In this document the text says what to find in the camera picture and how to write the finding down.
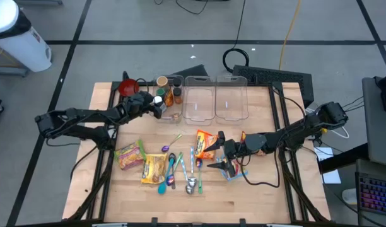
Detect spice jar with tan lid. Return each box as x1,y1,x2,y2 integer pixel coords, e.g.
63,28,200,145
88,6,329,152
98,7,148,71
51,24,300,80
156,76,170,89

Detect dark-bowled spoon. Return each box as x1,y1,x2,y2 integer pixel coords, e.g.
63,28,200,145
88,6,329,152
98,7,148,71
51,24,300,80
168,153,177,190

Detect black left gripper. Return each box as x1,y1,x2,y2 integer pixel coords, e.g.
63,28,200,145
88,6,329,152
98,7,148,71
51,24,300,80
125,91,164,120

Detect taco seasoning mix packet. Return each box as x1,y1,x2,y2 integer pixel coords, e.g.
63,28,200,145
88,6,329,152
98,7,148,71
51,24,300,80
163,89,175,108

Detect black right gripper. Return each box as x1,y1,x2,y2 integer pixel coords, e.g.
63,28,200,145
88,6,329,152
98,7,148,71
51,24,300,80
202,131,247,178

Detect grey metal floor stand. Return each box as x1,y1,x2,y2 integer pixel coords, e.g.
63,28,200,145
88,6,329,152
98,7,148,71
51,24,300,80
0,44,29,78

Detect white computer mouse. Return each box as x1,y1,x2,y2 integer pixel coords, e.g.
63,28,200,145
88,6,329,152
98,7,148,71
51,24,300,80
341,187,358,206

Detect purple-bowled spoon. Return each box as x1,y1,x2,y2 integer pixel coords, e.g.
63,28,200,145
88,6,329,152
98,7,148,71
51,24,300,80
161,134,184,153

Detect black wedge panel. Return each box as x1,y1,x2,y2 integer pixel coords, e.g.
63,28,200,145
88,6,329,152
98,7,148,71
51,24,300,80
172,64,210,79

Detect clear plastic bin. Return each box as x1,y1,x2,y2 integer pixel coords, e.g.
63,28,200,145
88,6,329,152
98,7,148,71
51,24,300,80
214,74,250,125
148,74,185,124
182,75,218,126

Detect black coiled cable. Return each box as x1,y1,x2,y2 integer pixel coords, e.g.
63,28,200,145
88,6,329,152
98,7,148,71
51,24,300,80
222,0,250,74

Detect yellow ramen packet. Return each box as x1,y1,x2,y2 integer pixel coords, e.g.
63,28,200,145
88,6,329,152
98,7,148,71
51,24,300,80
141,153,168,185

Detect silver spoon blue handle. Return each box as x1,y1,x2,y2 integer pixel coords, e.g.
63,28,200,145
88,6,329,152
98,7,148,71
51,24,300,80
187,146,197,187

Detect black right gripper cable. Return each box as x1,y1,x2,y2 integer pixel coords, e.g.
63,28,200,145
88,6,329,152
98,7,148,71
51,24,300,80
240,148,281,189

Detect red ramen packet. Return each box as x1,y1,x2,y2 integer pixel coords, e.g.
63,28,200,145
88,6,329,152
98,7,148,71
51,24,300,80
240,131,268,157

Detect iridescent spoon green handle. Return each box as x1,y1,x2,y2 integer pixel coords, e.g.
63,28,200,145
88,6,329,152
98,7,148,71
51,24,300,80
165,151,184,187
195,157,204,195

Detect yellow cable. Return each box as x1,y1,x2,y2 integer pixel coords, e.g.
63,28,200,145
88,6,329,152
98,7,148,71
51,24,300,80
278,0,303,71

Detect white trash can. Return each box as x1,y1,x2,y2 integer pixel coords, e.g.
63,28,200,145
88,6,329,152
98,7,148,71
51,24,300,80
0,0,53,73

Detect white paper sheet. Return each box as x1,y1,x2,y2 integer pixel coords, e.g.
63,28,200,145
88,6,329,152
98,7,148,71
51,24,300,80
312,146,342,185

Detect orange spice jar black lid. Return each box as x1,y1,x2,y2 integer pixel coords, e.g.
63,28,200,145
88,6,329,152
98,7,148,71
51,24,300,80
172,87,184,105

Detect pink and green ramen packet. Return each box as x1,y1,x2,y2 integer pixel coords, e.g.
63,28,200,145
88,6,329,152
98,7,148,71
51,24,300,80
113,139,148,171

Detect orange ramen packet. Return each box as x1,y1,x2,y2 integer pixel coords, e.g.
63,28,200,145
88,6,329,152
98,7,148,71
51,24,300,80
194,129,219,161

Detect teal spoon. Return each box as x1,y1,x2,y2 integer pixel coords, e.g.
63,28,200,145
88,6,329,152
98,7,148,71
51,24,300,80
157,157,175,195

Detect bagel seasoning jar white lid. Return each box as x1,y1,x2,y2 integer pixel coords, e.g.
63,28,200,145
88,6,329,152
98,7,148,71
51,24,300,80
152,95,168,115

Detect red bowl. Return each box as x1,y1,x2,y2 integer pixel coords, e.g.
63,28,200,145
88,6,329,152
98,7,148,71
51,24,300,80
117,78,140,98

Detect blue ramen packet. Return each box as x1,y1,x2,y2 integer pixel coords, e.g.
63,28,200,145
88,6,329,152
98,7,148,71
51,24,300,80
216,154,249,183

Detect backlit black keyboard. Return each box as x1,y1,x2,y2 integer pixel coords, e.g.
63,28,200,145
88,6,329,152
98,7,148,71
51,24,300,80
355,172,386,218

